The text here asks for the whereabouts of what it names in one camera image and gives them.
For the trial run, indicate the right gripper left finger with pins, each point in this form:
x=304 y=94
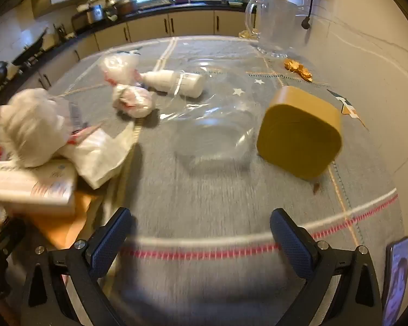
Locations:
x=45 y=298

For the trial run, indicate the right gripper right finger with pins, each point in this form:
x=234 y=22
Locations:
x=356 y=299

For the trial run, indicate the long white medicine box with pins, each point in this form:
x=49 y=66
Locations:
x=52 y=184

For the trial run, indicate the white paper bag red label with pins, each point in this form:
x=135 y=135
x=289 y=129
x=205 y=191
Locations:
x=97 y=156

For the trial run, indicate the white knitted cloth bundle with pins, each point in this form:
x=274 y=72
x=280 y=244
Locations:
x=34 y=125

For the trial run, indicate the yellow square container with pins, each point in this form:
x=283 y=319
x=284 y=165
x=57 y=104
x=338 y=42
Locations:
x=300 y=133

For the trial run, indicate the white plastic bag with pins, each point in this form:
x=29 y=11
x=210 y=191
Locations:
x=128 y=96

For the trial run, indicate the clear plastic container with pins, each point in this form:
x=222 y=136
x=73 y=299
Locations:
x=216 y=131

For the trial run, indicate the white plastic bottle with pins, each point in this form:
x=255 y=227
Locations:
x=175 y=82

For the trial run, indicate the kitchen base cabinets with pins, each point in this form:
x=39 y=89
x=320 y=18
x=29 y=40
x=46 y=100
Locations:
x=151 y=24

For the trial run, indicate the smartphone on table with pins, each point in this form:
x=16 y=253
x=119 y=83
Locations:
x=396 y=275

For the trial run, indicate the grey patterned tablecloth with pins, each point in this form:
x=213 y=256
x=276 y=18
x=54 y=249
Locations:
x=201 y=251

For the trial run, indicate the gold foil candy wrapper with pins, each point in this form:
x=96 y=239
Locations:
x=298 y=68

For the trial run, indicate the clear glass pitcher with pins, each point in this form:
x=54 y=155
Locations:
x=273 y=23

